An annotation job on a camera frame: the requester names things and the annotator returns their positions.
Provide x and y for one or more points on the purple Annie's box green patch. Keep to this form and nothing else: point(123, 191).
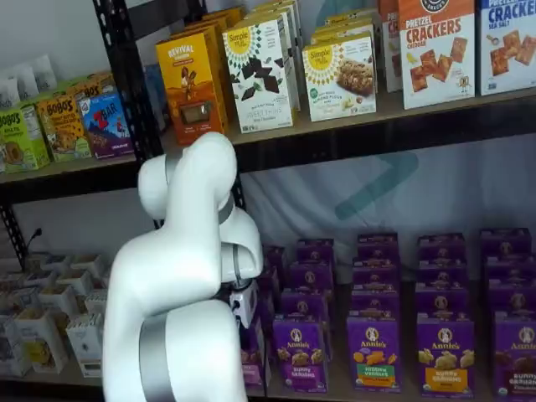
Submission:
point(372, 356)

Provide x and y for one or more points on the black metal shelf frame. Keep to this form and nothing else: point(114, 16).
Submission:
point(121, 84)

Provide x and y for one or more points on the purple Annie's box pink patch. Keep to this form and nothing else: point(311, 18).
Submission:
point(253, 360)

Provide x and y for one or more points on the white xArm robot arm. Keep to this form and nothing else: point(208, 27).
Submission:
point(176, 251)

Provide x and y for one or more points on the green Bobo's box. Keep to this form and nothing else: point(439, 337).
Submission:
point(21, 138)

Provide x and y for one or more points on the white cheddar pretzel crackers box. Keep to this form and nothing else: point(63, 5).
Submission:
point(437, 54)
point(389, 50)

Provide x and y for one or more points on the white product box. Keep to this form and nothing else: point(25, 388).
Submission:
point(58, 299)
point(39, 339)
point(73, 279)
point(86, 343)
point(12, 347)

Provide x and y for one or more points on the yellow Revival box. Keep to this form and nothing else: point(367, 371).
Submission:
point(192, 84)

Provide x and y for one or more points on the white banner teal logo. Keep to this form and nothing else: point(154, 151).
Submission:
point(377, 188)

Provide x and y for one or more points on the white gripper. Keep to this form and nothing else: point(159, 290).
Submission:
point(247, 303)

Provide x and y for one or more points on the blue Z Bar box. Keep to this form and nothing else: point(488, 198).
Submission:
point(106, 125)

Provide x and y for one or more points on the purple Annie's box brown patch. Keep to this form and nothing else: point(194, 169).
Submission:
point(517, 360)

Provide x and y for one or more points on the purple Annie's box orange patch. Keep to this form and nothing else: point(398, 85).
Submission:
point(446, 360)

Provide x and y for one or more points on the orange Bobo's box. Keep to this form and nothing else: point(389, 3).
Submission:
point(63, 130)

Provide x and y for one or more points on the purple Annie's box violet patch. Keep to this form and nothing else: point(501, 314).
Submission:
point(299, 356)

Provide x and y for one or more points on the white pouch bag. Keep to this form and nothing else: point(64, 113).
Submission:
point(23, 84)
point(44, 73)

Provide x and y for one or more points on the Simple Mills sweet thins box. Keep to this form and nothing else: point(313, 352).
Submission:
point(257, 75)

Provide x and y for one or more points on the Simple Mills almond bar box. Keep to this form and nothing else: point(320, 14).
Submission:
point(339, 79)

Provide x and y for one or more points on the blue sea salt crackers box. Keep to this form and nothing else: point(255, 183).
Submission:
point(508, 46)

